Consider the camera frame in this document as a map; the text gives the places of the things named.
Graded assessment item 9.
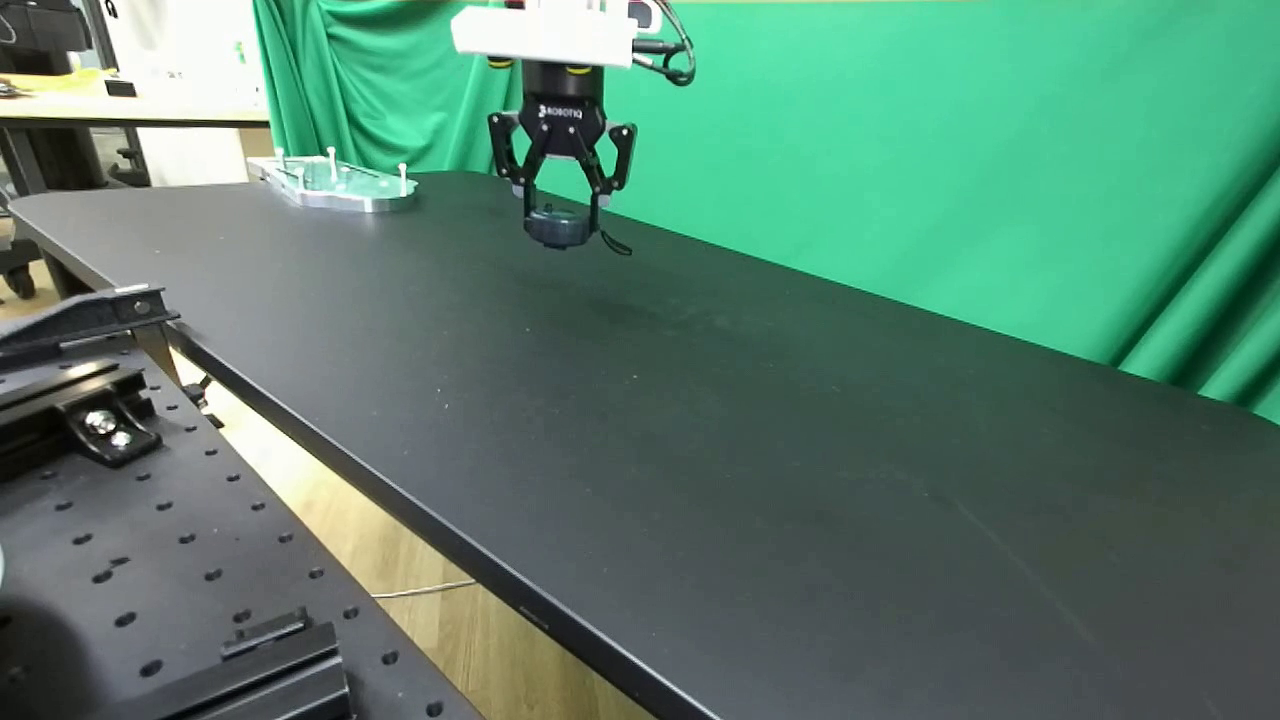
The wooden desk in background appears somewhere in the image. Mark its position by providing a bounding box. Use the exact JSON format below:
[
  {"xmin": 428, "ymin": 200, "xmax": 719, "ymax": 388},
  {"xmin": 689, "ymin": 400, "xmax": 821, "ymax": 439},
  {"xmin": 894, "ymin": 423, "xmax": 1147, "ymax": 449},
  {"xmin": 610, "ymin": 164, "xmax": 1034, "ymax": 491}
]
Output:
[{"xmin": 0, "ymin": 66, "xmax": 269, "ymax": 127}]

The blue measuring tape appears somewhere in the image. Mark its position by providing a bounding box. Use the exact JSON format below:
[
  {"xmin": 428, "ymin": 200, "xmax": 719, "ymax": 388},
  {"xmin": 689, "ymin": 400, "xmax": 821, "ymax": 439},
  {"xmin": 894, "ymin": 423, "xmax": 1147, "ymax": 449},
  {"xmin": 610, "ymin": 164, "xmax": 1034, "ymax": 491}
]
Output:
[{"xmin": 525, "ymin": 206, "xmax": 626, "ymax": 255}]

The black clamp bracket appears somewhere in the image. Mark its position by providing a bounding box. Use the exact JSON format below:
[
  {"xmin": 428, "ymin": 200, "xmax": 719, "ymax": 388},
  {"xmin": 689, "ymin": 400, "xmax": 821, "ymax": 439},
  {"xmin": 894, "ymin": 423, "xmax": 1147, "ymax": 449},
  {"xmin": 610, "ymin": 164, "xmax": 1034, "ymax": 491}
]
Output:
[{"xmin": 66, "ymin": 400, "xmax": 161, "ymax": 468}]

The green backdrop curtain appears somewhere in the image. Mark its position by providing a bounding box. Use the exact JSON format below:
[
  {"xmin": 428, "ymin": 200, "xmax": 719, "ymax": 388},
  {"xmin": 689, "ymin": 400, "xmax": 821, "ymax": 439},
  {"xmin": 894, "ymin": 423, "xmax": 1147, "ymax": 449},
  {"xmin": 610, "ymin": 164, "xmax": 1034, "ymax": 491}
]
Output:
[{"xmin": 248, "ymin": 0, "xmax": 1280, "ymax": 427}]

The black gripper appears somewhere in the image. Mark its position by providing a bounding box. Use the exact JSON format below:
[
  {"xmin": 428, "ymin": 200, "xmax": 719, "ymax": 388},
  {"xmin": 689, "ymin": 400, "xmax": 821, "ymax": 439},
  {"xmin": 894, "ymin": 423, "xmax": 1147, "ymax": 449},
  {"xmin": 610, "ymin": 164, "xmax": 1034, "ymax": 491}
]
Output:
[{"xmin": 489, "ymin": 58, "xmax": 636, "ymax": 247}]

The black perforated breadboard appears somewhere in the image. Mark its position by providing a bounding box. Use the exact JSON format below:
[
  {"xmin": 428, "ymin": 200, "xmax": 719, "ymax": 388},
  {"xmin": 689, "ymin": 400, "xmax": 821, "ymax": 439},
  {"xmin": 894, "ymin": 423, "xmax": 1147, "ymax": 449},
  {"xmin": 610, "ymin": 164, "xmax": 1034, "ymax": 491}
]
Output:
[{"xmin": 0, "ymin": 278, "xmax": 483, "ymax": 720}]

